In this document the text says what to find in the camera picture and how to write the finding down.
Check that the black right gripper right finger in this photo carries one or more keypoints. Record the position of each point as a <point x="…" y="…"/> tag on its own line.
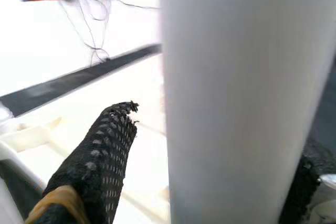
<point x="302" y="195"/>

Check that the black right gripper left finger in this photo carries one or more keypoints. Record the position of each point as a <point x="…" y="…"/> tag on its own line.
<point x="99" y="161"/>

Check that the yellow rubber band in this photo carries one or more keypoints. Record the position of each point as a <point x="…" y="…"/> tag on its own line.
<point x="60" y="193"/>

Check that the white plastic table top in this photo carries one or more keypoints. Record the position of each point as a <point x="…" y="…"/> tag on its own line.
<point x="78" y="103"/>

